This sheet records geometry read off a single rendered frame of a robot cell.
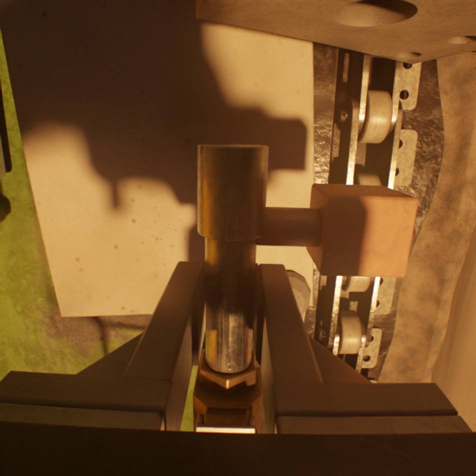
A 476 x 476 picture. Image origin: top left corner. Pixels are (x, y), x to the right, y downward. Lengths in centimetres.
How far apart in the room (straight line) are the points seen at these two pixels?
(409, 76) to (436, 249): 16
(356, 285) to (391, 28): 19
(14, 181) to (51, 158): 99
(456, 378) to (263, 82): 37
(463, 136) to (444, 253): 11
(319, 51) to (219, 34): 8
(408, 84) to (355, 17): 15
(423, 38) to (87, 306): 30
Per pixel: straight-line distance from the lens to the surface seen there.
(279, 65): 26
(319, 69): 29
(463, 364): 45
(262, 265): 15
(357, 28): 19
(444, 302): 39
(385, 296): 36
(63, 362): 148
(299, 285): 27
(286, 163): 26
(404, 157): 33
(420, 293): 39
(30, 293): 139
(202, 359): 17
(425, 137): 36
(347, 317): 33
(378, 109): 28
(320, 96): 29
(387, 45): 23
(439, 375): 45
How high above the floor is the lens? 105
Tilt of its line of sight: 73 degrees down
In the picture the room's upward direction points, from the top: 179 degrees counter-clockwise
